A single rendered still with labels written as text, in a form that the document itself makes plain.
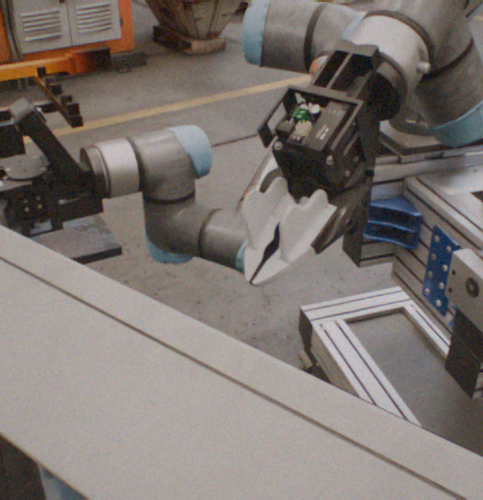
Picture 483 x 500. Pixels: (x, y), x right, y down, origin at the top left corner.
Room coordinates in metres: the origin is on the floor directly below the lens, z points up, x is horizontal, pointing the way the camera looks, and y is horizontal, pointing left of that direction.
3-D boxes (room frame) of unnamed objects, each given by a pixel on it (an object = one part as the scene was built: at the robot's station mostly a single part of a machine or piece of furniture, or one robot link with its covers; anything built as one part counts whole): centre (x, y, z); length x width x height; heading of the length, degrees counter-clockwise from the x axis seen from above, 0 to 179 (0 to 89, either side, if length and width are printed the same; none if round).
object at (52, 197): (0.77, 0.24, 0.98); 0.12 x 0.08 x 0.09; 118
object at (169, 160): (0.84, 0.10, 0.99); 0.11 x 0.08 x 0.09; 118
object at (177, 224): (0.83, 0.09, 0.89); 0.11 x 0.08 x 0.11; 59
